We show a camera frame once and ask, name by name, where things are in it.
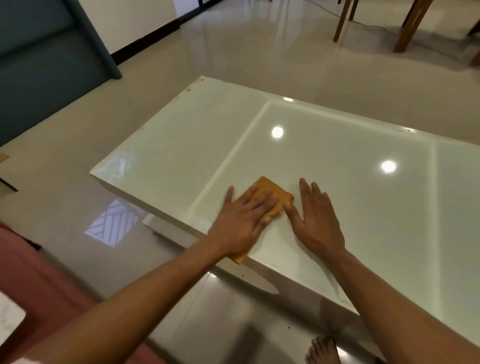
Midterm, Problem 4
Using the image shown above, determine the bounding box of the person's right hand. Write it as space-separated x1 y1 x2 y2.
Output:
283 178 346 260

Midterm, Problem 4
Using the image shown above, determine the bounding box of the person's left hand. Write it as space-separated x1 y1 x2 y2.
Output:
207 185 280 259

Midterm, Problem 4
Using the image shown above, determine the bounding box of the orange cleaning cloth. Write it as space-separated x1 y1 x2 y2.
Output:
229 176 295 265

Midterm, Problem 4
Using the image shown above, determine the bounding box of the person's right forearm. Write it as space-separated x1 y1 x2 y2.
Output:
323 245 480 364

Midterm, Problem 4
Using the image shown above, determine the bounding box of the person's left forearm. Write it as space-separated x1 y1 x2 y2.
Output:
20 237 230 364

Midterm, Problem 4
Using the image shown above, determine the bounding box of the white glossy coffee table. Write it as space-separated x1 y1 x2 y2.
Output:
90 76 480 364

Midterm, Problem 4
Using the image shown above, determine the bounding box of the person's bare foot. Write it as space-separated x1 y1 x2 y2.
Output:
305 336 342 364

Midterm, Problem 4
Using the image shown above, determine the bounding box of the wooden chair leg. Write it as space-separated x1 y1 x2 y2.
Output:
333 0 360 43

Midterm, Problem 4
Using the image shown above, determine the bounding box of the thick wooden table leg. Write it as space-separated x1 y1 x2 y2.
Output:
392 0 434 53

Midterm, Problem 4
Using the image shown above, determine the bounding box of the dark wooden furniture leg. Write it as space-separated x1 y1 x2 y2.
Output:
467 18 480 67

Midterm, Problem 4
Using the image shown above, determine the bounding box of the red sofa seat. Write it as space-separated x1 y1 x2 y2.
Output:
0 221 166 364

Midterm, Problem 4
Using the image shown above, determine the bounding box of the grey sofa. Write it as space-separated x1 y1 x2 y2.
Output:
0 0 123 147

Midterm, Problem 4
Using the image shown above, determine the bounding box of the white marbled cushion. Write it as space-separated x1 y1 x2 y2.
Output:
0 290 27 348

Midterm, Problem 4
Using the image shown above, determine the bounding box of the thin grey floor cable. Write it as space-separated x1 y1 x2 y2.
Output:
303 0 399 35

